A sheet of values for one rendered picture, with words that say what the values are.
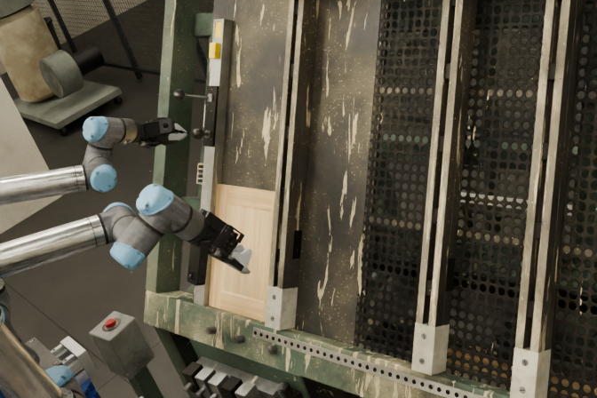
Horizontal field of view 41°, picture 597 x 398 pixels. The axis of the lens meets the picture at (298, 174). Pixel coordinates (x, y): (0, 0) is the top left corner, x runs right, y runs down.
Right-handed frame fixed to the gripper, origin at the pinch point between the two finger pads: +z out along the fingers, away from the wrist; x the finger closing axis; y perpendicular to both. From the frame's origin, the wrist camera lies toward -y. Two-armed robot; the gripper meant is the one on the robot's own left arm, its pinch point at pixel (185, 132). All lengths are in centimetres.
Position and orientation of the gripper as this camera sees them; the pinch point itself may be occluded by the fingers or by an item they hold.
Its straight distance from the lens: 265.3
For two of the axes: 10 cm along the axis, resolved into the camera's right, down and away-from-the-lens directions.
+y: -7.3, 2.6, 6.4
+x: 1.8, 9.7, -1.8
